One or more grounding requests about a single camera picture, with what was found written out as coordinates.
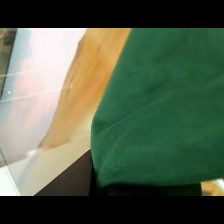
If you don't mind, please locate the dark green T-shirt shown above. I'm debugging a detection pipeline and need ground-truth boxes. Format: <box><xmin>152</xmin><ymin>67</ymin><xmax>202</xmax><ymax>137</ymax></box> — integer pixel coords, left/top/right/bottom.
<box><xmin>89</xmin><ymin>28</ymin><xmax>224</xmax><ymax>197</ymax></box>

